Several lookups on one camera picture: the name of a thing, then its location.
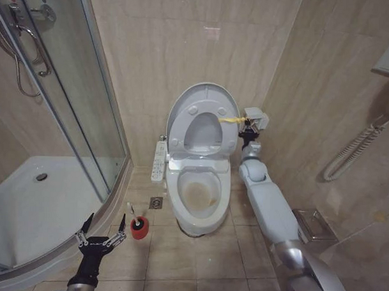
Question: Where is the yellow pull strap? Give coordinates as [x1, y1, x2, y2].
[218, 114, 248, 126]

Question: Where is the white toilet bowl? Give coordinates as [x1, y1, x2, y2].
[163, 150, 233, 239]

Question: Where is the white toilet brush handle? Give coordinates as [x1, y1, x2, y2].
[126, 200, 139, 221]

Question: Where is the white shower tray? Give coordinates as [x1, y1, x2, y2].
[0, 153, 133, 273]

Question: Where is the white toilet control panel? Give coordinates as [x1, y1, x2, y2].
[149, 140, 168, 184]

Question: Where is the white coiled phone cord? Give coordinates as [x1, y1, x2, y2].
[323, 110, 389, 184]

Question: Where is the white toilet lid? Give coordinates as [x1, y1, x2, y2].
[164, 80, 243, 159]

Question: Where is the chrome shower hose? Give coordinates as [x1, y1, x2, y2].
[0, 15, 54, 99]

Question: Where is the curved glass shower enclosure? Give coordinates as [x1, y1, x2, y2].
[0, 0, 139, 288]

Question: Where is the red toilet brush holder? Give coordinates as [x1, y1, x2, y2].
[128, 216, 149, 241]

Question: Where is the square metal floor drain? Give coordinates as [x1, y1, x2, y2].
[148, 196, 164, 211]

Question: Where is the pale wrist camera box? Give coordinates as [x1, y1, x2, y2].
[242, 106, 271, 131]

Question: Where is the white toilet seat ring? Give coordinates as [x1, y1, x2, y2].
[168, 98, 236, 156]

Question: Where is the chrome shower mixer tap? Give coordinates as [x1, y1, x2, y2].
[6, 2, 58, 30]

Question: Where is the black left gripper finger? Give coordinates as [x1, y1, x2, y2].
[105, 212, 128, 249]
[74, 212, 95, 247]

